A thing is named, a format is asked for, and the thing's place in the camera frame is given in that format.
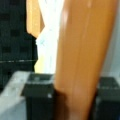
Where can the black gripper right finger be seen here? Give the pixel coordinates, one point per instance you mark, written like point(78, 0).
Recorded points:
point(107, 104)

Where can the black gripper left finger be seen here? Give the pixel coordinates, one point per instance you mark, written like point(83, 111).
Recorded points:
point(39, 95)

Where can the toast bread slice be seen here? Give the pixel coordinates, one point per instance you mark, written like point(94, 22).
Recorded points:
point(85, 32)

